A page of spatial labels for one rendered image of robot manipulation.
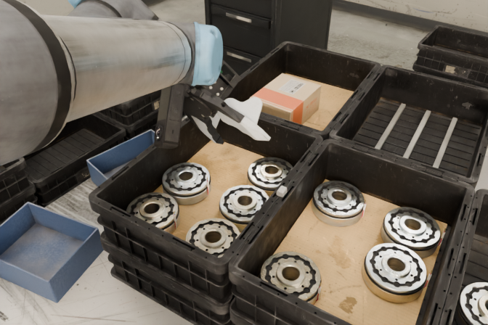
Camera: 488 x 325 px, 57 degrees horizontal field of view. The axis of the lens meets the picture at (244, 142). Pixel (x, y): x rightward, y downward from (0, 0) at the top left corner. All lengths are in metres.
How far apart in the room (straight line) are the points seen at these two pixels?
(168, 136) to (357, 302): 0.42
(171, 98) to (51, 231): 0.56
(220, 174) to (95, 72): 0.72
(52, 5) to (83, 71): 3.60
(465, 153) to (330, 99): 0.37
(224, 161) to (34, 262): 0.47
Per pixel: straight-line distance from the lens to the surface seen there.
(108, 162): 1.25
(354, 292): 0.82
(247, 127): 0.69
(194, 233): 0.85
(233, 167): 1.03
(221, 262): 0.71
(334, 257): 0.86
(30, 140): 0.26
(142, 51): 0.40
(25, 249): 1.13
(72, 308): 1.00
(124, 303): 0.98
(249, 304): 0.76
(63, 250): 1.10
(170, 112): 0.69
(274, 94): 1.15
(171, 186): 0.95
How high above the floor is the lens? 1.49
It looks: 37 degrees down
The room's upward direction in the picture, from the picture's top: straight up
